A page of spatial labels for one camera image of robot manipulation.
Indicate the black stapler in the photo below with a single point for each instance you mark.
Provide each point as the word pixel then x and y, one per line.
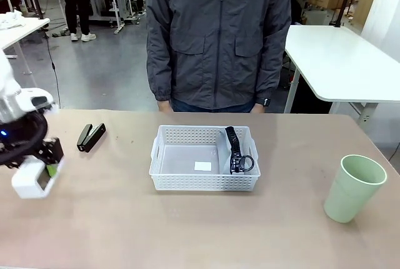
pixel 90 137

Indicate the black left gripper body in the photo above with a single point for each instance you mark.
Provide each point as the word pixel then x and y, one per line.
pixel 22 137

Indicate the black green-padded left gripper finger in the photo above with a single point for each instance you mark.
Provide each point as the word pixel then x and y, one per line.
pixel 51 153
pixel 15 162

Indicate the person's left hand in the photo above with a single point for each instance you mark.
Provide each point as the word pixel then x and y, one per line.
pixel 258 109

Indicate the pale green plastic cup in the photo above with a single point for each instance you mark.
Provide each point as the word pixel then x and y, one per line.
pixel 347 197

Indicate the large white table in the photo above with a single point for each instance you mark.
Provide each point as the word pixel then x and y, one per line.
pixel 337 62

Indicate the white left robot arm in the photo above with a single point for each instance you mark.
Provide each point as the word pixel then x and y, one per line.
pixel 9 94

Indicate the person's right hand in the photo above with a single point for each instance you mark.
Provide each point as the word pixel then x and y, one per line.
pixel 164 106

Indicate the white perforated plastic basket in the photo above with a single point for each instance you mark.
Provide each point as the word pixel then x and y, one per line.
pixel 203 183

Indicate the white frame desk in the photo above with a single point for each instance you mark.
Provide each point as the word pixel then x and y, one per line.
pixel 115 0

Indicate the white table with cloth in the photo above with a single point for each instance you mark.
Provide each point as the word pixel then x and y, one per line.
pixel 18 32

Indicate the person in grey jacket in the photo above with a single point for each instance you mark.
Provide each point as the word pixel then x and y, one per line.
pixel 218 47

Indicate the crumpled white cloth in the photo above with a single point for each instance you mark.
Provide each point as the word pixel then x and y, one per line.
pixel 11 20

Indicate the white label sticker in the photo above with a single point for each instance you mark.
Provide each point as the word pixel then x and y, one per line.
pixel 203 166

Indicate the black wrist watch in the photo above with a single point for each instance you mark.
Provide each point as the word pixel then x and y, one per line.
pixel 264 101

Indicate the white rectangular box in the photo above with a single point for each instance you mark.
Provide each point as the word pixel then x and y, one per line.
pixel 26 181

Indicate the blue jeans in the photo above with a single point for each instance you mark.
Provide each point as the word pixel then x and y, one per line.
pixel 212 107

